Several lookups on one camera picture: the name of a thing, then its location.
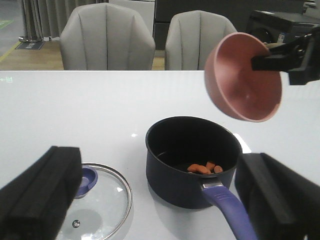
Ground orange ham slices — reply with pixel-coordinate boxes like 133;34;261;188
187;161;224;175

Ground dark blue saucepan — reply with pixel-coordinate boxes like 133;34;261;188
145;116;257;240

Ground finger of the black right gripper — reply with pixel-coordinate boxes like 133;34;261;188
251;54;303;72
262;33;313;56

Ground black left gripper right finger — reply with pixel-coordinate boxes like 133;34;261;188
234;153;320;240

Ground right grey upholstered chair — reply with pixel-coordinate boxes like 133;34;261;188
164;10;237;71

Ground pink plastic bowl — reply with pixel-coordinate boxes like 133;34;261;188
204;32;282;123

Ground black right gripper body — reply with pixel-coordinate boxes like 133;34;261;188
288;25;320;86

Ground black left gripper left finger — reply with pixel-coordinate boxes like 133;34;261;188
0;146;83;240

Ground glass pot lid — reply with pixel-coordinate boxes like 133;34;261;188
56;163;133;240

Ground white cabinet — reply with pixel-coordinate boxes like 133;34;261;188
108;0;156;36

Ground left grey upholstered chair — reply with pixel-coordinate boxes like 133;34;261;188
60;2;156;71

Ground grey upholstered chair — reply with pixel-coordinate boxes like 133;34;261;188
164;10;237;71
60;2;156;71

